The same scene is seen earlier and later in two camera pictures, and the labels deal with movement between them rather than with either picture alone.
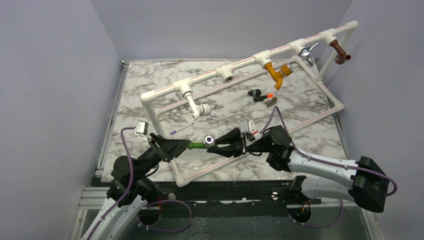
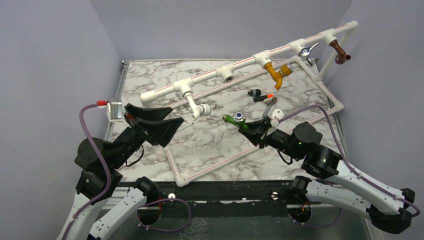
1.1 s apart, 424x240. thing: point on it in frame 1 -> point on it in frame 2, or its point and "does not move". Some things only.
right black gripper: [236, 149] -> [258, 133]
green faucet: [208, 142] -> [238, 119]
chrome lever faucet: [305, 51] does not move
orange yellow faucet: [286, 69] does not move
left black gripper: [168, 148] -> [161, 131]
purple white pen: [180, 129] does not move
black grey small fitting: [256, 92] does not move
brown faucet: [341, 57] does not move
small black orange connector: [261, 98] does not move
